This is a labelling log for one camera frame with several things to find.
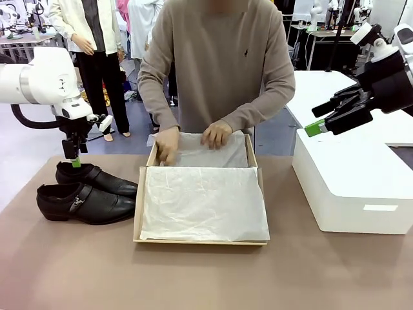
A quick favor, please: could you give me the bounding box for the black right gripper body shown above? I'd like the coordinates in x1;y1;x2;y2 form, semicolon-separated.
358;48;413;114

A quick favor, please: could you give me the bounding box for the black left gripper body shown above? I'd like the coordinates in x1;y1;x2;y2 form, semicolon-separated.
59;115;97;145

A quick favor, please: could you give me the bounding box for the black leather buckle shoe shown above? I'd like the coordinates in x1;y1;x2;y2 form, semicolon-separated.
55;161;139;200
35;182;136;226

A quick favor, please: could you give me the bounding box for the cardboard shoe box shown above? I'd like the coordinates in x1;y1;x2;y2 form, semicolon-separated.
132;130;271;246

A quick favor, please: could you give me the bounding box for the white tissue paper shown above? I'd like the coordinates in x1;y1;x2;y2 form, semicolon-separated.
139;130;270;243

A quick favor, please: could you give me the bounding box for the person's right forearm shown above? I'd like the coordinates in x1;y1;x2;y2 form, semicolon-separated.
137;72;181;132

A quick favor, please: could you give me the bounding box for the person's left forearm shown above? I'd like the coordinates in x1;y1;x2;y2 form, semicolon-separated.
221;85;296;132

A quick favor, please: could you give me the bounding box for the white foam storage box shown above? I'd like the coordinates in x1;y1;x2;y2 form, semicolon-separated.
292;128;413;235

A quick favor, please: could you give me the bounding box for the person's right hand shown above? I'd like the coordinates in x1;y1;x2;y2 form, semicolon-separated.
156;125;181;164

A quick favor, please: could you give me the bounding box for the person's left hand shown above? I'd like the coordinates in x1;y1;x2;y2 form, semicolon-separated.
200;119;234;150

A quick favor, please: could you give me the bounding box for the grey mannequin stand base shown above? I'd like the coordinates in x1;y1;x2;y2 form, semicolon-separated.
86;127;116;142

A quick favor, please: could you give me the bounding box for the white table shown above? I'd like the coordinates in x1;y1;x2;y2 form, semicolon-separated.
285;70;413;148

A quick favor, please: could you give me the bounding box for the yellow item on floor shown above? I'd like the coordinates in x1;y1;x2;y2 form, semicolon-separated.
80;88;111;107

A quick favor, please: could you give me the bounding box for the dark background table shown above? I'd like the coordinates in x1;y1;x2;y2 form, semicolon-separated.
287;24;359;71

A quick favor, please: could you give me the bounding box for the mannequin in white jacket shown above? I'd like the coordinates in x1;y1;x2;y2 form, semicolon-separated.
48;0;132;142

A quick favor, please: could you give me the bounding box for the black tripod pole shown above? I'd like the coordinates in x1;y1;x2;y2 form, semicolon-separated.
325;0;352;72

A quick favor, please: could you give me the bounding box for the pile of clothes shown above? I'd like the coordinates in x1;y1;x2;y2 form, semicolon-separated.
122;57;140;101

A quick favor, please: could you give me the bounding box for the grey background table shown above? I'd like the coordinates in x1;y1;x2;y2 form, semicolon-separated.
0;32;57;56

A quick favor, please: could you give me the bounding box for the person in beige sweater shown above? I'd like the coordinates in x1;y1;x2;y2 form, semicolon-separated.
137;0;296;154

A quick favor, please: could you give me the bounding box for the person in white shirt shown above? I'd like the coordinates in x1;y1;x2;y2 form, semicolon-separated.
127;0;165;61

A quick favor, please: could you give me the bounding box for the person in pink top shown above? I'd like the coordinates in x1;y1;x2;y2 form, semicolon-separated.
116;0;132;35

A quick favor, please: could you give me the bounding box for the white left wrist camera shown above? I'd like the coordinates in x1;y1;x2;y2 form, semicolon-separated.
97;114;114;132

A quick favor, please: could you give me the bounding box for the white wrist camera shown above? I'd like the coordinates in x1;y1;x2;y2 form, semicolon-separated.
350;22;374;45
97;114;114;132

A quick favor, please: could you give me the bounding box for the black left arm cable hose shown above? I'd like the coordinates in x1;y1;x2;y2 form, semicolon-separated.
10;103;65;130

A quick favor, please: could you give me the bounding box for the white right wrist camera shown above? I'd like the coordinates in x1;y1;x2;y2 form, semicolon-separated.
350;22;374;45

